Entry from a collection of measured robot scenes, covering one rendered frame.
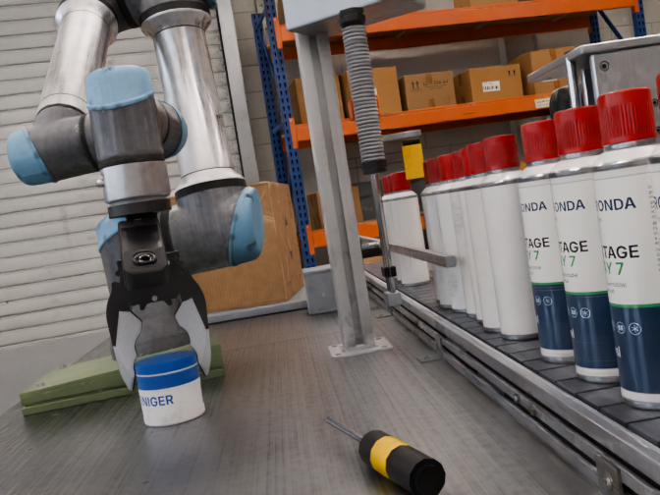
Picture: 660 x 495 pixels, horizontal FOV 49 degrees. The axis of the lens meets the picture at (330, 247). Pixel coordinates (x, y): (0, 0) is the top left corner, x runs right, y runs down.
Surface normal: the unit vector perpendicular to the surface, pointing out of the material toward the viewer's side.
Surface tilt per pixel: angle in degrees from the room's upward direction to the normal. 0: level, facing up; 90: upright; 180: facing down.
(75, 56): 48
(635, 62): 90
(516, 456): 0
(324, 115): 90
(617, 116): 90
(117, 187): 90
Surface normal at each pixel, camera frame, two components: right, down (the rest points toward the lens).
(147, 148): 0.67, -0.07
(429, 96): 0.24, 0.03
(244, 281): -0.09, 0.07
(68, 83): 0.22, -0.68
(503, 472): -0.15, -0.99
